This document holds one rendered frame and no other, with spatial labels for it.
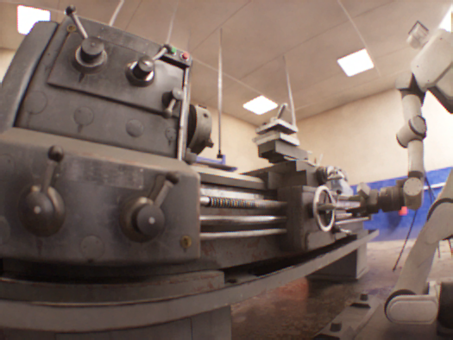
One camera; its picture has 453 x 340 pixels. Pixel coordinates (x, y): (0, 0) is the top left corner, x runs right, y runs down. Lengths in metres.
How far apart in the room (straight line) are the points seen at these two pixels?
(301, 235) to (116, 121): 0.82
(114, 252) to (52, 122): 0.38
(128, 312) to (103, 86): 0.60
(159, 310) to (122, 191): 0.29
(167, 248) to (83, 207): 0.21
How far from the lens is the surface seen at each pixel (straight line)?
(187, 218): 0.55
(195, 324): 0.75
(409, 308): 0.90
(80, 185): 0.48
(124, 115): 0.68
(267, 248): 1.03
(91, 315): 0.52
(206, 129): 1.00
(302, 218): 0.96
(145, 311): 0.54
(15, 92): 0.71
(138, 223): 0.43
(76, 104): 0.67
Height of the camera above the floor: 0.65
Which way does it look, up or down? 13 degrees up
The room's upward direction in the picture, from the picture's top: straight up
